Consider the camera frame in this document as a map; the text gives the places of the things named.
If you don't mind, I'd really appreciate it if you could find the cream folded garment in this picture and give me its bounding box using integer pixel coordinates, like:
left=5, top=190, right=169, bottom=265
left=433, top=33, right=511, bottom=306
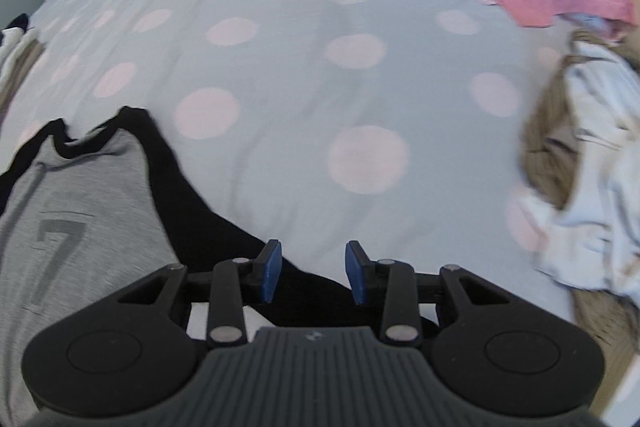
left=0, top=27, right=42, bottom=75

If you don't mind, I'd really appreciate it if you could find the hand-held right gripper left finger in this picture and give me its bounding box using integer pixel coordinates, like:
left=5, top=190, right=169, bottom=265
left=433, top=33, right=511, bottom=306
left=115, top=239, right=283, bottom=349

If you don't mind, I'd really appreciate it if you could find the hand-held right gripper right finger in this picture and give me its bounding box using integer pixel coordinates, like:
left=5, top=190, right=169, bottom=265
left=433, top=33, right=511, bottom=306
left=345, top=241, right=512, bottom=349

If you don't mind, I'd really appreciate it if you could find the grey and black shirt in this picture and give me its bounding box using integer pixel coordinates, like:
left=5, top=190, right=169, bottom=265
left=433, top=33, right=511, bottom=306
left=0, top=106, right=438, bottom=427

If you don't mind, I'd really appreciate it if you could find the white garment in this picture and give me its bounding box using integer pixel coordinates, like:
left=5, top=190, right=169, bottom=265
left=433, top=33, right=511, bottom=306
left=520, top=41, right=640, bottom=294

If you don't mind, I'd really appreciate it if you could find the beige folded garment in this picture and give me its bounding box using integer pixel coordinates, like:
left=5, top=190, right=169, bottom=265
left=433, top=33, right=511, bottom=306
left=0, top=41, right=47, bottom=118

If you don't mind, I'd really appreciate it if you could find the brown striped garment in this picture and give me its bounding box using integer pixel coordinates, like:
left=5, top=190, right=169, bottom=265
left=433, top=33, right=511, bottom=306
left=519, top=29, right=640, bottom=358

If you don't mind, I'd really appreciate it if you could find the bed with pink dotted sheet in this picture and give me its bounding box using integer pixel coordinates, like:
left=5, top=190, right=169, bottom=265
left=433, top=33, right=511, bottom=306
left=0, top=0, right=623, bottom=413

